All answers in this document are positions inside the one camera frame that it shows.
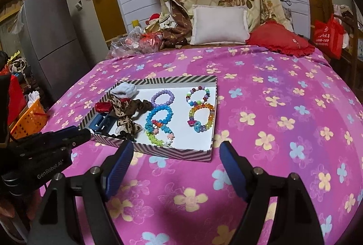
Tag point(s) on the blue claw hair clip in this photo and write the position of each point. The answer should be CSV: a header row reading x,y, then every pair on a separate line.
x,y
102,124

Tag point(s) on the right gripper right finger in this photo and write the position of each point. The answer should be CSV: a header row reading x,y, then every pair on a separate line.
x,y
285,199

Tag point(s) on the white fluffy scrunchie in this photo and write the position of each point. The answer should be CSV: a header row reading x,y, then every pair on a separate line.
x,y
124,90

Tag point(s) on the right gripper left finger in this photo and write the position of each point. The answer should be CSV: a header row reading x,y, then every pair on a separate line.
x,y
57,219

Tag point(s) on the white small pillow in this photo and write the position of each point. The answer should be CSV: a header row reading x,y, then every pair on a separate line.
x,y
219,25

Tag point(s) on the red bow hair clip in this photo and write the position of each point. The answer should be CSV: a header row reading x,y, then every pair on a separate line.
x,y
103,107

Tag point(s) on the leopard print bow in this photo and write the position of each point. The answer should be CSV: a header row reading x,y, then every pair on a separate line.
x,y
124,121

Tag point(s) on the clear plastic bag with items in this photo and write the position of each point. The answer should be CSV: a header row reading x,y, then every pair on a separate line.
x,y
136,43

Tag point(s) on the red heart cushion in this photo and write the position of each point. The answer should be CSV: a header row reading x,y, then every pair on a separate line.
x,y
276,38

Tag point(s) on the red box left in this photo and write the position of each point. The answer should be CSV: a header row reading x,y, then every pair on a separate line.
x,y
12,98

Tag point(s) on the santa plush toy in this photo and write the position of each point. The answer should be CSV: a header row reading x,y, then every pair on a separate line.
x,y
152,24

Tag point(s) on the brown scrunchie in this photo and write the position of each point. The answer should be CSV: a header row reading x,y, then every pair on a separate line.
x,y
138,106

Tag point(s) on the red shopping bag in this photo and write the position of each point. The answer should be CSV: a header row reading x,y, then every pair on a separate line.
x,y
328,37

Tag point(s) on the black scrunchie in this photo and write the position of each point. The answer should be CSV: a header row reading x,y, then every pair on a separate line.
x,y
126,136

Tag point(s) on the white cloth in basket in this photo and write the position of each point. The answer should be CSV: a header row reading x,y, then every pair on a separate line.
x,y
32,98

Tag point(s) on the pink floral bed sheet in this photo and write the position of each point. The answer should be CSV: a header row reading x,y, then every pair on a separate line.
x,y
285,114

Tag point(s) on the grey refrigerator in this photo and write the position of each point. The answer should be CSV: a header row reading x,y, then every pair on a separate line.
x,y
50,45

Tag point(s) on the orange plastic basket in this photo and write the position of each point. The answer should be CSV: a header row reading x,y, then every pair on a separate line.
x,y
32,121

